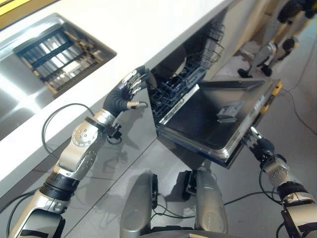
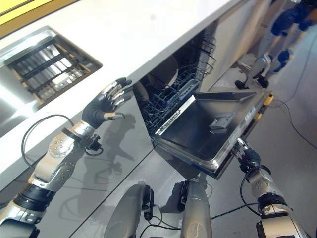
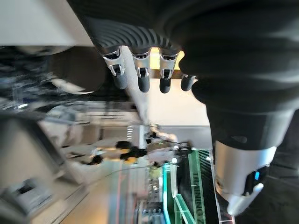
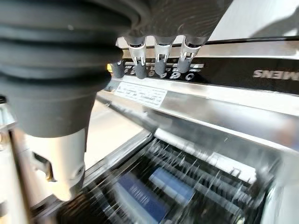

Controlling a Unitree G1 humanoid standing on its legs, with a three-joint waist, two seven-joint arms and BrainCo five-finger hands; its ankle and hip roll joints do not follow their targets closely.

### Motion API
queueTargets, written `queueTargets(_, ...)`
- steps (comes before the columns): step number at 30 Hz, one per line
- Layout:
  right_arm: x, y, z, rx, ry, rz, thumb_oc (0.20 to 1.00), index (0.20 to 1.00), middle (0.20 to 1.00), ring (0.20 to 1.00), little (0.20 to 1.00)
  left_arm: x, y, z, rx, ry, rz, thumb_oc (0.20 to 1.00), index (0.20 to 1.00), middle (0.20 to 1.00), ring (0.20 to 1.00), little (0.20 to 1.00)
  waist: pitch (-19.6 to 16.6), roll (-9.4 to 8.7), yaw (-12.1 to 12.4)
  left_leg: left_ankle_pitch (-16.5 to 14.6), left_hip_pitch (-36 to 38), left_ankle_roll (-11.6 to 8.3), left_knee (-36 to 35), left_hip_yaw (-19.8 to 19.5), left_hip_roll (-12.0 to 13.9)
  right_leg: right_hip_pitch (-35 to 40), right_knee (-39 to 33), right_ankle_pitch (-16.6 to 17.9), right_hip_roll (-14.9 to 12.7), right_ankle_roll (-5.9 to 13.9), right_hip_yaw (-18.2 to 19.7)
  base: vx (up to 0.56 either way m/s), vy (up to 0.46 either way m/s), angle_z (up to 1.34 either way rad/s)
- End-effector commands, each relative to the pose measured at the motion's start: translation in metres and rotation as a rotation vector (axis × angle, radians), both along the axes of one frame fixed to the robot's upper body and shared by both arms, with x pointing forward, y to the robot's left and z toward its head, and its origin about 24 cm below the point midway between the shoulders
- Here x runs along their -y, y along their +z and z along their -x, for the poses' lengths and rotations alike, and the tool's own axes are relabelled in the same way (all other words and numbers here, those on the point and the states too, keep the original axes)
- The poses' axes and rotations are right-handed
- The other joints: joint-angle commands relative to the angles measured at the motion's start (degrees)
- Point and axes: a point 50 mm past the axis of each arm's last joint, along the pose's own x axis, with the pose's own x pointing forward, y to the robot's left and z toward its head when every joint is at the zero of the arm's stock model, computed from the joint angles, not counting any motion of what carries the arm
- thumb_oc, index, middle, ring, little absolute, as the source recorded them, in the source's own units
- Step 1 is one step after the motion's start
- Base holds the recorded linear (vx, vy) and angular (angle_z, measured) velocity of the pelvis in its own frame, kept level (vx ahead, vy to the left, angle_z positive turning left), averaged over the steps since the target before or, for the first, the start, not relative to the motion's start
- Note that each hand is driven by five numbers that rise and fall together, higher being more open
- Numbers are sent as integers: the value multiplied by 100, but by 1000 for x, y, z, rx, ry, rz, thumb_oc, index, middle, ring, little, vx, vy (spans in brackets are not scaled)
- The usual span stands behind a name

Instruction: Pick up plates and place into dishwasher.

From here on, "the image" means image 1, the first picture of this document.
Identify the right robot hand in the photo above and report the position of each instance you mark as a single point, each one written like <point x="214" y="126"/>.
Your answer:
<point x="262" y="147"/>

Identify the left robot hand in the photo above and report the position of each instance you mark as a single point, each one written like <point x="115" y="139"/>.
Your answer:
<point x="116" y="100"/>

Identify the dark round plate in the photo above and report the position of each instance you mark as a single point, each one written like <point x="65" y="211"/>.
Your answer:
<point x="171" y="65"/>

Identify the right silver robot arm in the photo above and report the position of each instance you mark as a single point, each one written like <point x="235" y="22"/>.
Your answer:
<point x="292" y="196"/>

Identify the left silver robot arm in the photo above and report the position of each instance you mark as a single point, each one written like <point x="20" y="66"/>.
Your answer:
<point x="79" y="146"/>

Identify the stainless dishwasher door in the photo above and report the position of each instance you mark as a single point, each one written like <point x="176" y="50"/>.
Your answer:
<point x="205" y="119"/>

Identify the grey detergent dispenser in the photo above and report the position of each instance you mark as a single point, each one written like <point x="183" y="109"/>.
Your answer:
<point x="228" y="112"/>

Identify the glossy grey cabinet front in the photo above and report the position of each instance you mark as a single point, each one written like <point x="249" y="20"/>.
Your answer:
<point x="116" y="158"/>

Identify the right silver robot leg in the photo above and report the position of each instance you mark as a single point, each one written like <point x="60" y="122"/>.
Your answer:
<point x="210" y="200"/>

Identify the silver robot leg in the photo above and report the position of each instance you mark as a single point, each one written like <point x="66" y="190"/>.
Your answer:
<point x="210" y="200"/>
<point x="137" y="205"/>

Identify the clear plastic rack holder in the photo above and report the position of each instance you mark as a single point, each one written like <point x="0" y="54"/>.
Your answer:
<point x="195" y="75"/>

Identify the stainless steel sink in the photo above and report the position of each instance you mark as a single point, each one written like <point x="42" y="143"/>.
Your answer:
<point x="37" y="74"/>

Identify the dark robot foot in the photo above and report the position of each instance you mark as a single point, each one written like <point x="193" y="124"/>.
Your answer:
<point x="185" y="184"/>

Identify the standing silver humanoid robot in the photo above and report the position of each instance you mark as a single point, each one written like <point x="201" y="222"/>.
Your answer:
<point x="275" y="47"/>

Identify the left silver robot leg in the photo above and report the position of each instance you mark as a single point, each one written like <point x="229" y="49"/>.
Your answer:
<point x="137" y="205"/>

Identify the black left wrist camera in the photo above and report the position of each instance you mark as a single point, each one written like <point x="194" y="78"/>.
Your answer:
<point x="115" y="131"/>

